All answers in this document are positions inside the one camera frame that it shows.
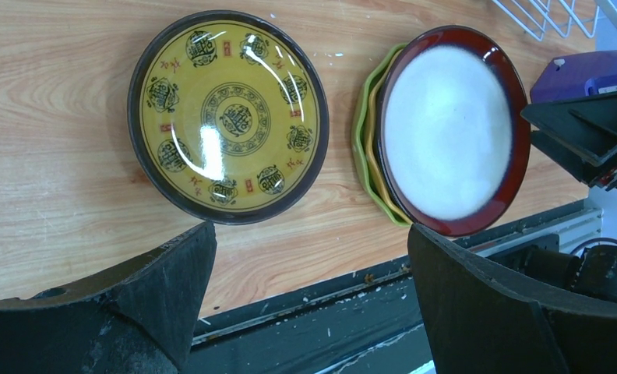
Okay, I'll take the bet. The yellow patterned black-rimmed plate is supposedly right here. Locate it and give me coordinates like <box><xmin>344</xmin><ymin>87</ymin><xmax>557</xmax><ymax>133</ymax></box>
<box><xmin>138</xmin><ymin>19</ymin><xmax>323</xmax><ymax>213</ymax></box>

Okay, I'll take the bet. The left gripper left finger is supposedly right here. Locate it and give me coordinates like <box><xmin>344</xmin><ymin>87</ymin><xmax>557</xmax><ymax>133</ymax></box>
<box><xmin>0</xmin><ymin>222</ymin><xmax>217</xmax><ymax>373</ymax></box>

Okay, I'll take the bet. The black plate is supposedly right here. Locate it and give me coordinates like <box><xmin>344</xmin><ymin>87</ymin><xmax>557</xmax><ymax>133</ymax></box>
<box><xmin>126</xmin><ymin>9</ymin><xmax>331</xmax><ymax>227</ymax></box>

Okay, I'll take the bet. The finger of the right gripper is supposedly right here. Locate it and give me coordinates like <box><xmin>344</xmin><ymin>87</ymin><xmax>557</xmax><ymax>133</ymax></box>
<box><xmin>531</xmin><ymin>131</ymin><xmax>617</xmax><ymax>191</ymax></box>
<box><xmin>520</xmin><ymin>91</ymin><xmax>617</xmax><ymax>167</ymax></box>

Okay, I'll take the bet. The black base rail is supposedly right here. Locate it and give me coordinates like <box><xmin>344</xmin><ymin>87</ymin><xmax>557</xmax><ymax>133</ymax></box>
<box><xmin>184</xmin><ymin>198</ymin><xmax>604</xmax><ymax>374</ymax></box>

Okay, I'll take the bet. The green dotted plate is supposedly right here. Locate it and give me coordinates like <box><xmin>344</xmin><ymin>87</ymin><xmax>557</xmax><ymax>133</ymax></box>
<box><xmin>351</xmin><ymin>43</ymin><xmax>411</xmax><ymax>228</ymax></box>

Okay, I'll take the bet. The brown-rimmed white plate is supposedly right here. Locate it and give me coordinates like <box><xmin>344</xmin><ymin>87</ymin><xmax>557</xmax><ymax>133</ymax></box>
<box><xmin>378</xmin><ymin>25</ymin><xmax>531</xmax><ymax>237</ymax></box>

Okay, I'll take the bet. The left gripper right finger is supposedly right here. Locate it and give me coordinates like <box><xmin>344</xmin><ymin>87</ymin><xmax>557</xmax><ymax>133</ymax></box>
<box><xmin>407</xmin><ymin>225</ymin><xmax>617</xmax><ymax>373</ymax></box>

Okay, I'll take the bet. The white wire dish rack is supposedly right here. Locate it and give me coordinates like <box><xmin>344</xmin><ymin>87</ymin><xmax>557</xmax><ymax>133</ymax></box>
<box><xmin>492</xmin><ymin>0</ymin><xmax>617</xmax><ymax>41</ymax></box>

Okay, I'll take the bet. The purple metronome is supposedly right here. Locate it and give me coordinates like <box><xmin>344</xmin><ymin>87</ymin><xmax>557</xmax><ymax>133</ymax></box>
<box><xmin>530</xmin><ymin>50</ymin><xmax>617</xmax><ymax>103</ymax></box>

